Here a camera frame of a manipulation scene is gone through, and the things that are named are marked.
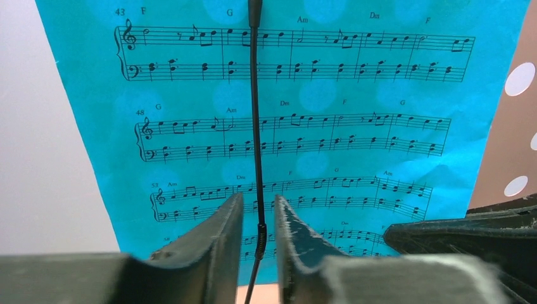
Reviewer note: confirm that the blue sheet music page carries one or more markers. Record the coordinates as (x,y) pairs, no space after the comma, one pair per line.
(371,112)

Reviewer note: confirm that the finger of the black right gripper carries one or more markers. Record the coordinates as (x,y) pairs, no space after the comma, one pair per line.
(503,234)

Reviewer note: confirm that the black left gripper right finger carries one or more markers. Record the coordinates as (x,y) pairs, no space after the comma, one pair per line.
(312,270)

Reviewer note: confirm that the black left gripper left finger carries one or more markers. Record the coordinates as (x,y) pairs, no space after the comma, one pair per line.
(199,267)

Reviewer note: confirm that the pink music stand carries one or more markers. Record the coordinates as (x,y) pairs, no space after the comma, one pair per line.
(508,170)

